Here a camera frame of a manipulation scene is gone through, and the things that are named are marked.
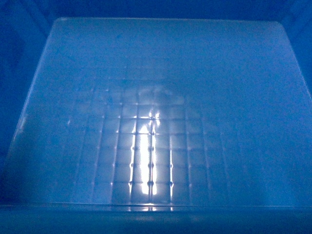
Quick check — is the large blue plastic crate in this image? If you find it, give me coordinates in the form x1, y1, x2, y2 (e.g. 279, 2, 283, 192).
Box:
0, 0, 312, 234

